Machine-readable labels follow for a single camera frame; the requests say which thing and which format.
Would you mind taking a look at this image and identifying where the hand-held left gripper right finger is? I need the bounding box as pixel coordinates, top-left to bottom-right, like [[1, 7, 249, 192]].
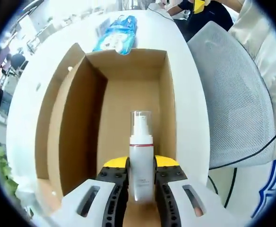
[[153, 155, 226, 227]]

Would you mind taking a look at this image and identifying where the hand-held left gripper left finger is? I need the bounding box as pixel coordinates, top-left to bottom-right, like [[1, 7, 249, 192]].
[[57, 156, 130, 227]]

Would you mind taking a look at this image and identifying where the white pump bottle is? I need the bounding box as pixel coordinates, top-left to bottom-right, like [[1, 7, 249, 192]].
[[128, 110, 155, 201]]

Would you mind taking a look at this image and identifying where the blue wet wipes soft pack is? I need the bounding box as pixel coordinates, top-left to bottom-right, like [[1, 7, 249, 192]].
[[92, 29, 134, 55]]

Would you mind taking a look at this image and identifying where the brown cardboard shoe box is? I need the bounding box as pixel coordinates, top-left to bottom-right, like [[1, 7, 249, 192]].
[[34, 42, 178, 227]]

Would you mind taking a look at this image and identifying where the blue floral soft pack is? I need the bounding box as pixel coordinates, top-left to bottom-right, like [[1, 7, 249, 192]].
[[112, 15, 139, 34]]

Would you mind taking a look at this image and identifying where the person's dark clothing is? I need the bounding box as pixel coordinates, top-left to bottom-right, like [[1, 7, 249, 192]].
[[167, 0, 233, 42]]

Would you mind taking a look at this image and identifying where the person's light jacket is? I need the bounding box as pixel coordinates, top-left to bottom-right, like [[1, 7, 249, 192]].
[[227, 0, 276, 159]]

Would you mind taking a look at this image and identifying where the grey mesh office chair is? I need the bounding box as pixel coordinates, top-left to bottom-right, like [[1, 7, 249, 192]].
[[187, 20, 276, 169]]

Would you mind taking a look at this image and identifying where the green potted plant white pot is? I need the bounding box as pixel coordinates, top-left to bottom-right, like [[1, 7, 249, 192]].
[[0, 144, 35, 218]]

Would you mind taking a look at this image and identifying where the black cable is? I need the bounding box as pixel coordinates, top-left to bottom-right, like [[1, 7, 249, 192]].
[[208, 122, 276, 209]]

